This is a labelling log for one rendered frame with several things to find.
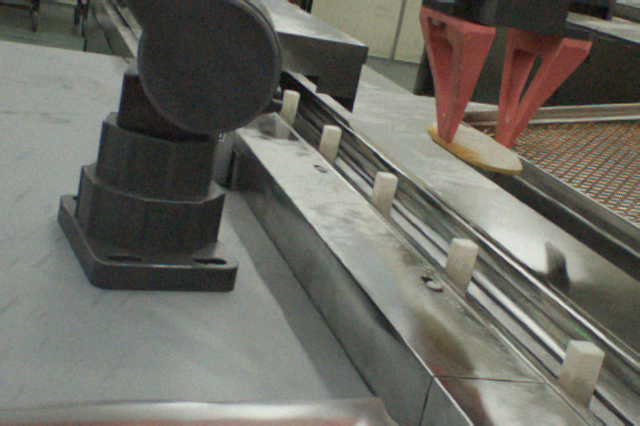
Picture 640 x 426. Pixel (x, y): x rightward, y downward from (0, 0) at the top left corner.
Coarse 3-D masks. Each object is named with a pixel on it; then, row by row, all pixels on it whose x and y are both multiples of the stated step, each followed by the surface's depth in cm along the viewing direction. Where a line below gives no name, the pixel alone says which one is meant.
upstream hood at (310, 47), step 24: (264, 0) 131; (288, 24) 110; (312, 24) 115; (288, 48) 104; (312, 48) 104; (336, 48) 105; (360, 48) 106; (312, 72) 105; (336, 72) 106; (360, 72) 107; (336, 96) 107
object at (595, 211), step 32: (480, 128) 88; (544, 128) 88; (576, 128) 89; (608, 128) 89; (544, 160) 78; (576, 160) 79; (608, 160) 79; (576, 192) 67; (608, 192) 72; (608, 224) 64
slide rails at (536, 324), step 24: (288, 120) 96; (312, 120) 98; (312, 144) 88; (336, 168) 81; (360, 168) 83; (360, 192) 76; (384, 216) 71; (408, 216) 72; (408, 240) 66; (432, 240) 68; (432, 264) 62; (480, 264) 64; (456, 288) 59; (480, 288) 61; (504, 288) 61; (480, 312) 56; (504, 312) 58; (528, 312) 58; (552, 336) 55; (600, 384) 50; (624, 384) 50; (624, 408) 48
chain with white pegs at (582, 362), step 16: (288, 96) 99; (288, 112) 99; (336, 128) 87; (320, 144) 87; (336, 144) 87; (384, 176) 73; (384, 192) 74; (384, 208) 74; (464, 240) 62; (448, 256) 62; (464, 256) 61; (448, 272) 62; (464, 272) 61; (464, 288) 62; (496, 320) 58; (512, 336) 56; (576, 352) 48; (592, 352) 48; (576, 368) 48; (592, 368) 48; (576, 384) 48; (592, 384) 49
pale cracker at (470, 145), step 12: (432, 132) 63; (456, 132) 62; (468, 132) 62; (444, 144) 61; (456, 144) 60; (468, 144) 60; (480, 144) 60; (492, 144) 60; (468, 156) 59; (480, 156) 58; (492, 156) 58; (504, 156) 58; (516, 156) 59; (492, 168) 57; (504, 168) 57; (516, 168) 58
